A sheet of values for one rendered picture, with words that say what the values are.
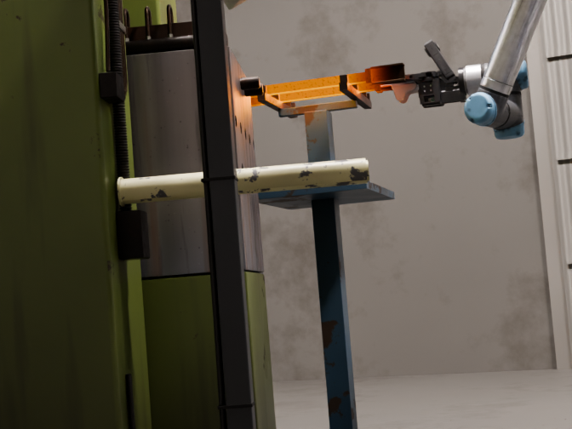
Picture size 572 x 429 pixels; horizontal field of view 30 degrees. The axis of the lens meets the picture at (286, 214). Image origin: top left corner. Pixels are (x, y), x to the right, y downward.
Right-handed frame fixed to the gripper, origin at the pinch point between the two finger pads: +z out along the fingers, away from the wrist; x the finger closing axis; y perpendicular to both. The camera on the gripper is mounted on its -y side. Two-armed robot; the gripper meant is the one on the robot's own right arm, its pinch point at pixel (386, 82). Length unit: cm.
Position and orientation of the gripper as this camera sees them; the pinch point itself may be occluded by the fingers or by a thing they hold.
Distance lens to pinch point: 277.6
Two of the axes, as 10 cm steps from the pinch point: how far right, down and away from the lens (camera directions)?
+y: 0.8, 9.9, -0.7
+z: -9.6, 1.0, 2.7
